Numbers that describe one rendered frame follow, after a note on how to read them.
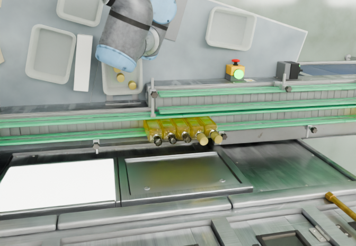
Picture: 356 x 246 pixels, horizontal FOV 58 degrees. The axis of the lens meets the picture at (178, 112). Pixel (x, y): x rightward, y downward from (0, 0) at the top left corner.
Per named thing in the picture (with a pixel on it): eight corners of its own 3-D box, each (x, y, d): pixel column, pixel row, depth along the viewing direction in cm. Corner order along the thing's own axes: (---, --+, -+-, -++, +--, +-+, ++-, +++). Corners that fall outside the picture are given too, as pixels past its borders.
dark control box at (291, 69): (275, 76, 167) (283, 79, 159) (276, 61, 165) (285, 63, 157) (289, 76, 169) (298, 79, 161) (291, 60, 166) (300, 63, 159)
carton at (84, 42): (74, 87, 147) (73, 90, 141) (78, 33, 140) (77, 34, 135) (88, 88, 148) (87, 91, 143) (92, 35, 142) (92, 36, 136)
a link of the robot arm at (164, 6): (176, -2, 133) (183, -2, 121) (164, 28, 137) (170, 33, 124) (149, -15, 130) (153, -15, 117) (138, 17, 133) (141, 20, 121)
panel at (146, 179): (7, 172, 129) (-24, 225, 97) (6, 165, 128) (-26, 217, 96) (221, 154, 148) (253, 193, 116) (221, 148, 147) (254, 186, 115)
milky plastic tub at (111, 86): (103, 90, 150) (103, 95, 142) (100, 41, 143) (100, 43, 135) (140, 89, 153) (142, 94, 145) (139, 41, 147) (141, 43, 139)
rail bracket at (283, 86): (270, 86, 154) (285, 93, 142) (272, 70, 152) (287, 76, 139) (278, 85, 155) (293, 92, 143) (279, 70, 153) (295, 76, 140)
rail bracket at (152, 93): (147, 111, 144) (151, 121, 132) (146, 74, 139) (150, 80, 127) (153, 111, 144) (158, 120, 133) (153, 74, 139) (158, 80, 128)
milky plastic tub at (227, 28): (206, 5, 150) (212, 5, 142) (250, 13, 156) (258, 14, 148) (199, 43, 155) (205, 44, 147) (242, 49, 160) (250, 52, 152)
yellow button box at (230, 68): (224, 78, 161) (230, 81, 154) (225, 63, 159) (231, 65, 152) (238, 77, 163) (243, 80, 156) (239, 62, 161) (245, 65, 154)
